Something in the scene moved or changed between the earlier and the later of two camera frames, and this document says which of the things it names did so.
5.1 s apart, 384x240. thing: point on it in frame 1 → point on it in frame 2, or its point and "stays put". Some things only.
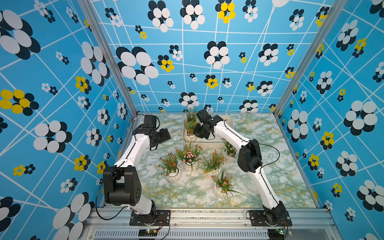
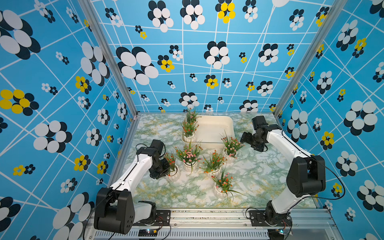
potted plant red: x=171 y=169 stays put
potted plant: x=191 y=117 stays put
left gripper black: x=165 y=134 → x=156 y=174
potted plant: x=229 y=150 stays put
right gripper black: x=196 y=132 → x=258 y=147
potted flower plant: x=190 y=136 stays put
